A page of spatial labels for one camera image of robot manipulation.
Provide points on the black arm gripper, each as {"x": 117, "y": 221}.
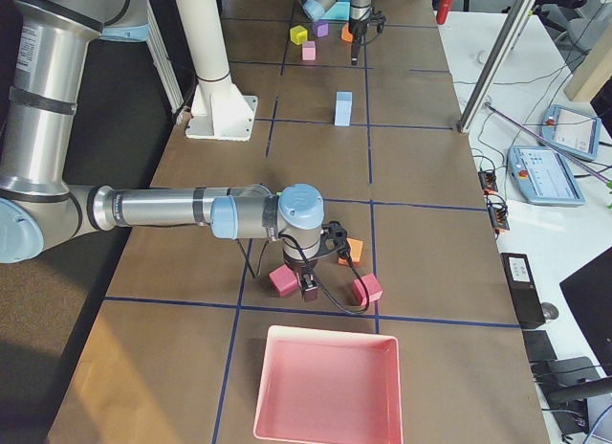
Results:
{"x": 355, "y": 27}

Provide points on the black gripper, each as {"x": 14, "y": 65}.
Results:
{"x": 300, "y": 268}

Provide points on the light blue foam block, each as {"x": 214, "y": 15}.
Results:
{"x": 342, "y": 117}

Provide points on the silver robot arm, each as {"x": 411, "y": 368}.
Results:
{"x": 360, "y": 14}
{"x": 83, "y": 154}

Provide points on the orange foam block left side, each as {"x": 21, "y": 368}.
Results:
{"x": 345, "y": 34}

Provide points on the orange foam block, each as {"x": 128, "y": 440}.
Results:
{"x": 345, "y": 34}
{"x": 355, "y": 252}

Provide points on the dark pink block near right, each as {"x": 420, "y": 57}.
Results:
{"x": 284, "y": 281}

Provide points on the dark pink block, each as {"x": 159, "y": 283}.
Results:
{"x": 284, "y": 281}
{"x": 366, "y": 289}

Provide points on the teal plastic bin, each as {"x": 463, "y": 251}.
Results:
{"x": 339, "y": 12}

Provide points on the purple foam block left side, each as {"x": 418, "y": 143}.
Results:
{"x": 320, "y": 28}

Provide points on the light pink foam block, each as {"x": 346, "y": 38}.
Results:
{"x": 309, "y": 51}

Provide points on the dark pink block far right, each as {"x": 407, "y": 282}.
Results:
{"x": 366, "y": 289}

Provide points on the yellow foam block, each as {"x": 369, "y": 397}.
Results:
{"x": 298, "y": 35}

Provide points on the orange foam block right side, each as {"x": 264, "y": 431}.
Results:
{"x": 355, "y": 252}

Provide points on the pink plastic tray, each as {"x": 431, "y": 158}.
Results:
{"x": 324, "y": 386}

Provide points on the red fire extinguisher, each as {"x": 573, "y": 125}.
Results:
{"x": 444, "y": 7}

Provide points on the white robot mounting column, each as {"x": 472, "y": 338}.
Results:
{"x": 219, "y": 110}

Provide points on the black power adapter box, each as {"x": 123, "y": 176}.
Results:
{"x": 522, "y": 287}

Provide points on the near teach pendant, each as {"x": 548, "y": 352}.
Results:
{"x": 543, "y": 177}

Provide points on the teach pendant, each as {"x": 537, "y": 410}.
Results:
{"x": 543, "y": 177}
{"x": 575, "y": 132}

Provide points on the far teach pendant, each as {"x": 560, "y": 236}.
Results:
{"x": 575, "y": 132}

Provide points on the black monitor corner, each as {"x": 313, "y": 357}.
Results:
{"x": 588, "y": 295}

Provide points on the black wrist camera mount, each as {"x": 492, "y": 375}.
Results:
{"x": 377, "y": 20}
{"x": 334, "y": 240}

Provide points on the aluminium frame post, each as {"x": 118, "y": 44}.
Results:
{"x": 510, "y": 31}

